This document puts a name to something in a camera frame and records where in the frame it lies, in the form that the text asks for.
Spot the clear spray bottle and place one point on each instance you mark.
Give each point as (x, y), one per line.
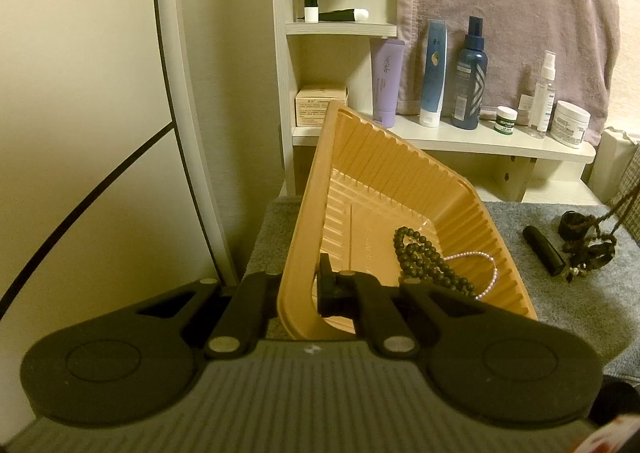
(544, 95)

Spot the black cylindrical tube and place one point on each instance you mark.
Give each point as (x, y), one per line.
(544, 250)

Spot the black wrist watch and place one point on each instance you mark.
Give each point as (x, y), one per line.
(574, 225)

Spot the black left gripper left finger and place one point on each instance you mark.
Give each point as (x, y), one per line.
(246, 318)

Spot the dark blue spray bottle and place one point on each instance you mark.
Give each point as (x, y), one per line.
(471, 70)

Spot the white cream jar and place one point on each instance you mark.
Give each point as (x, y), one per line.
(569, 124)

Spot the white bed headboard cushion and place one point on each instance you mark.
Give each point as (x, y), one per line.
(614, 154)

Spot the blue white cream tube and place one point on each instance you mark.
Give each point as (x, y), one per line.
(434, 79)

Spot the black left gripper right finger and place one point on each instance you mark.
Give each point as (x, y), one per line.
(361, 298)

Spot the grey fluffy towel mat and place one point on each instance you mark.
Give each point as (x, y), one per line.
(602, 307)

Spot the mauve hanging towel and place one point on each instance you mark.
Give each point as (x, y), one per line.
(583, 34)

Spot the grey tweed pillow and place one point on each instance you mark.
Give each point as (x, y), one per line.
(629, 210)

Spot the small green white jar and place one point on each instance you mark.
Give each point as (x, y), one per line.
(505, 120)

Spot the cream corner shelf unit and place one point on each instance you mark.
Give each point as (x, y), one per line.
(352, 44)

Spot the small cardboard box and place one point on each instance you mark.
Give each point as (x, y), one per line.
(312, 101)

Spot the lilac cosmetic tube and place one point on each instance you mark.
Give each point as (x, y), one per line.
(386, 64)

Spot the orange plastic tray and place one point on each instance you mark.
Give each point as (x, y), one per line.
(364, 183)

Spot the black white lying tube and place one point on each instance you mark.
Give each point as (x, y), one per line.
(344, 15)

